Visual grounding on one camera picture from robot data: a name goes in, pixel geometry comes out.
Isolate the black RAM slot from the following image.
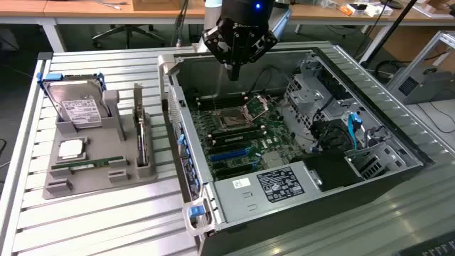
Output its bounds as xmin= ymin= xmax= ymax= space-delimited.
xmin=209 ymin=124 xmax=266 ymax=137
xmin=198 ymin=100 xmax=248 ymax=110
xmin=209 ymin=127 xmax=268 ymax=140
xmin=197 ymin=95 xmax=246 ymax=105
xmin=197 ymin=92 xmax=245 ymax=102
xmin=210 ymin=131 xmax=268 ymax=143
xmin=198 ymin=98 xmax=248 ymax=108

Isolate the black wire bundle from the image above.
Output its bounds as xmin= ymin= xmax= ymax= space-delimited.
xmin=312 ymin=119 xmax=357 ymax=154

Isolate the hard disk with blue carrier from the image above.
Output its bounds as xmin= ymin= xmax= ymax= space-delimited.
xmin=37 ymin=71 xmax=111 ymax=129

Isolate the CPU socket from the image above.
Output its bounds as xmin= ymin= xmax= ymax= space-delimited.
xmin=215 ymin=108 xmax=253 ymax=132

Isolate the metal socket cover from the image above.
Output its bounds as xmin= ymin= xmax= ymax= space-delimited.
xmin=241 ymin=95 xmax=269 ymax=118

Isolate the silver CPU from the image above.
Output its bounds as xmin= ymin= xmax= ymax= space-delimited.
xmin=58 ymin=139 xmax=89 ymax=158

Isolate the silver chipset heatsink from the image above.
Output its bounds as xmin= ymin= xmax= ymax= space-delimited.
xmin=262 ymin=153 xmax=290 ymax=169

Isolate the silver metal disk bay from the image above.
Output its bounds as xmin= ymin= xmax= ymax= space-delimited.
xmin=284 ymin=57 xmax=361 ymax=142

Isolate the black office chair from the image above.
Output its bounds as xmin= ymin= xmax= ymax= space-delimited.
xmin=91 ymin=23 xmax=167 ymax=50

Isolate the white box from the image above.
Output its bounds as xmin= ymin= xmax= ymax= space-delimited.
xmin=362 ymin=4 xmax=396 ymax=18

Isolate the black keyboard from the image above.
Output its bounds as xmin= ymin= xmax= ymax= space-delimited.
xmin=397 ymin=234 xmax=455 ymax=256

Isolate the green motherboard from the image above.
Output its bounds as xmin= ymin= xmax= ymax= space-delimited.
xmin=189 ymin=90 xmax=310 ymax=182

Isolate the green RAM stick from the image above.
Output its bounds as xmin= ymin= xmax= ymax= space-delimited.
xmin=51 ymin=156 xmax=129 ymax=171
xmin=213 ymin=133 xmax=268 ymax=147

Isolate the open black PC case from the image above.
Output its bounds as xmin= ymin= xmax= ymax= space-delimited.
xmin=158 ymin=46 xmax=436 ymax=256

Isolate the thin black wire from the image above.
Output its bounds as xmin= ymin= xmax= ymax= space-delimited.
xmin=250 ymin=66 xmax=286 ymax=95

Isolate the grey power supply unit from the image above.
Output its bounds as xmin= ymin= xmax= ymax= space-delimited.
xmin=213 ymin=159 xmax=324 ymax=225

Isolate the black tripod pole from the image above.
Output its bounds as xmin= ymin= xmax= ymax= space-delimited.
xmin=358 ymin=0 xmax=420 ymax=66

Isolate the graphics card with black fan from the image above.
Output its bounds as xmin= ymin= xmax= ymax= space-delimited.
xmin=134 ymin=83 xmax=154 ymax=167

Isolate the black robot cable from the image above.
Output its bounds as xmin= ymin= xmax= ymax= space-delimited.
xmin=170 ymin=0 xmax=190 ymax=49

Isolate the perforated silver disk bay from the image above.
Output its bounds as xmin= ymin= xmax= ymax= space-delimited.
xmin=345 ymin=141 xmax=425 ymax=182

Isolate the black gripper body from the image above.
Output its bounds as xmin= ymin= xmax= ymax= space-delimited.
xmin=218 ymin=0 xmax=276 ymax=54

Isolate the aluminium profile frame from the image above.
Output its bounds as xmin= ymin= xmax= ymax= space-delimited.
xmin=409 ymin=30 xmax=455 ymax=89

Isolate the wooden desk with white legs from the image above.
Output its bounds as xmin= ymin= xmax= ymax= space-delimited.
xmin=0 ymin=0 xmax=207 ymax=53
xmin=288 ymin=0 xmax=455 ymax=65

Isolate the black plastic air shroud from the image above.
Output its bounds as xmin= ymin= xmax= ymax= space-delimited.
xmin=290 ymin=148 xmax=366 ymax=193

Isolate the grey plastic parts rack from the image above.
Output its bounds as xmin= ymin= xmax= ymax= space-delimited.
xmin=42 ymin=89 xmax=161 ymax=201

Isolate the blue expansion slot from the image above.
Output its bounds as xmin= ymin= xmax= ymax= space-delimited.
xmin=209 ymin=149 xmax=252 ymax=162

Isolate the blue disk wire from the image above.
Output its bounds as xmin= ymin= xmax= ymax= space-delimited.
xmin=350 ymin=112 xmax=365 ymax=152

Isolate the black expansion slot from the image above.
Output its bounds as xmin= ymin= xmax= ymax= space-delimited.
xmin=215 ymin=168 xmax=257 ymax=180
xmin=207 ymin=143 xmax=248 ymax=156
xmin=214 ymin=162 xmax=256 ymax=173

